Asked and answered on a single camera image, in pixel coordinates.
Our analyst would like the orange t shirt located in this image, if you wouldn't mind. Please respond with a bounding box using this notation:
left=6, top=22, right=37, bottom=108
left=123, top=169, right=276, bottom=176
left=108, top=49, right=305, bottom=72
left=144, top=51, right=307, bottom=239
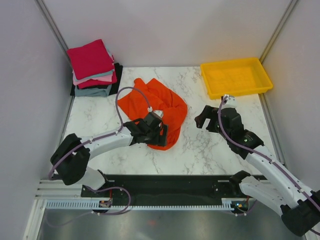
left=117, top=78, right=188, bottom=151

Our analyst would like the yellow plastic tray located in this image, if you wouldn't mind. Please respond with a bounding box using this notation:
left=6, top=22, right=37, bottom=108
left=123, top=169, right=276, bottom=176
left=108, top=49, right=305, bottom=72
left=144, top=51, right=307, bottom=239
left=200, top=57, right=274, bottom=100

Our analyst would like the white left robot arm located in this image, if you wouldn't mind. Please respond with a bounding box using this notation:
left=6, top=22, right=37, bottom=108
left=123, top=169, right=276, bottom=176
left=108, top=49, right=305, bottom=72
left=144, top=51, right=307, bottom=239
left=49, top=110, right=168, bottom=197

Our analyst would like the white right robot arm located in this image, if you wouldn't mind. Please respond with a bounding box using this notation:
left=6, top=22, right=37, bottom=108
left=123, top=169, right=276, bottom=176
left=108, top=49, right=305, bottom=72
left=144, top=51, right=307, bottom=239
left=194, top=105, right=320, bottom=237

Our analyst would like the grey-blue folded t shirt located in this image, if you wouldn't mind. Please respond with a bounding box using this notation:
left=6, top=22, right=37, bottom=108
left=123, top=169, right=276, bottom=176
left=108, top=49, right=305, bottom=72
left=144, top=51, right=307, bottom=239
left=74, top=85, right=112, bottom=97

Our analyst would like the pink folded t shirt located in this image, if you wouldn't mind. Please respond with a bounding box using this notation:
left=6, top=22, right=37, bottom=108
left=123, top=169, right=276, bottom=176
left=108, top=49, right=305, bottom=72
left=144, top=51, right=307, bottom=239
left=72, top=72, right=113, bottom=86

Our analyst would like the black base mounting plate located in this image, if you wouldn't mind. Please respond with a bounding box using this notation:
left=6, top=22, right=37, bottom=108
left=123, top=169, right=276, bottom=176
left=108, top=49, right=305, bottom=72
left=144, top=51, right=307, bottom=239
left=81, top=174, right=247, bottom=205

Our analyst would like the black folded t shirt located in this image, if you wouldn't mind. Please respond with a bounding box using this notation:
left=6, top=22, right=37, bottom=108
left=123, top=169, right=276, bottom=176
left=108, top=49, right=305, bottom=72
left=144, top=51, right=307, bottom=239
left=70, top=63, right=123, bottom=96

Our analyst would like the crimson folded t shirt lower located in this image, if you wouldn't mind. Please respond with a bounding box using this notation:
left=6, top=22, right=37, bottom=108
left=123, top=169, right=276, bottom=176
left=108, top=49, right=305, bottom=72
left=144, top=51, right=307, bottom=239
left=76, top=72, right=117, bottom=89

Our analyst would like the crimson folded t shirt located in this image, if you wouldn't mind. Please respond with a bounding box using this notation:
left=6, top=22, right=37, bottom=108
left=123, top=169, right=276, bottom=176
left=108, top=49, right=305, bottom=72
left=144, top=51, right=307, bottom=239
left=76, top=72, right=117, bottom=89
left=67, top=39, right=114, bottom=80

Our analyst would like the teal folded t shirt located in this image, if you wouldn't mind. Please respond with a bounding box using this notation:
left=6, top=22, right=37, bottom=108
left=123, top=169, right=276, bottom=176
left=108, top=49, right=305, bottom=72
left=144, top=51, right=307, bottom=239
left=83, top=71, right=113, bottom=79

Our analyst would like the crimson folded t shirt top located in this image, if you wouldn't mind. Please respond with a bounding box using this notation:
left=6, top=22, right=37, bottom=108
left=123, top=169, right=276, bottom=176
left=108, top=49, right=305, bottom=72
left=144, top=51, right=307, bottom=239
left=67, top=39, right=114, bottom=80

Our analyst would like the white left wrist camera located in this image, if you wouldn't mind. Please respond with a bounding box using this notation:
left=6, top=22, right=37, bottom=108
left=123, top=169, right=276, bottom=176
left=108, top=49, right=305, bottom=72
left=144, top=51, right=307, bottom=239
left=148, top=106, right=164, bottom=119

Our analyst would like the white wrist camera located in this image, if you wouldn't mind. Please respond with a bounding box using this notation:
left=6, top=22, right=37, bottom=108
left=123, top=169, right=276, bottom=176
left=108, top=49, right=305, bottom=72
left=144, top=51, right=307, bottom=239
left=148, top=106, right=164, bottom=119
left=221, top=94, right=238, bottom=109

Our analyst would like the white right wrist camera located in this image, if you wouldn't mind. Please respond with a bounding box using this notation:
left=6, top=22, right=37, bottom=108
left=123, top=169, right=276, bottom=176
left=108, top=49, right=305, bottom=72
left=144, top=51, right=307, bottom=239
left=221, top=94, right=238, bottom=109

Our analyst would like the right aluminium frame post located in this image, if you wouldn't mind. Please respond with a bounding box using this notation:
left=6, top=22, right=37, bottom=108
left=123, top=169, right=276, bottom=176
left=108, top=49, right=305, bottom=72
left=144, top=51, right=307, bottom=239
left=259, top=0, right=300, bottom=64

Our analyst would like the aluminium frame post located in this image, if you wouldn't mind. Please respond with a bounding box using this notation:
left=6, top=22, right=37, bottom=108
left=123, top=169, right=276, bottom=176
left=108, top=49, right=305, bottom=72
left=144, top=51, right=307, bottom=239
left=259, top=0, right=300, bottom=64
left=34, top=0, right=71, bottom=65

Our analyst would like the white slotted cable duct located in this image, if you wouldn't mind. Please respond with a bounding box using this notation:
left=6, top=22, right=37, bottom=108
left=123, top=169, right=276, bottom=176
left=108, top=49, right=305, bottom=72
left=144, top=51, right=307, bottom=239
left=45, top=198, right=234, bottom=211

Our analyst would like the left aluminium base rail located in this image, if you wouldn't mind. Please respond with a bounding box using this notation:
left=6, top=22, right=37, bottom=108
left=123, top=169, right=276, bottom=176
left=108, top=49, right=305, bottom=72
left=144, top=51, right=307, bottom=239
left=23, top=179, right=91, bottom=240

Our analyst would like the left aluminium frame post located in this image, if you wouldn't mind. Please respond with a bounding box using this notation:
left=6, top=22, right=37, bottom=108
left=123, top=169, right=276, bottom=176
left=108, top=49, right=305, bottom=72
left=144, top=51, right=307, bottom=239
left=34, top=0, right=71, bottom=65

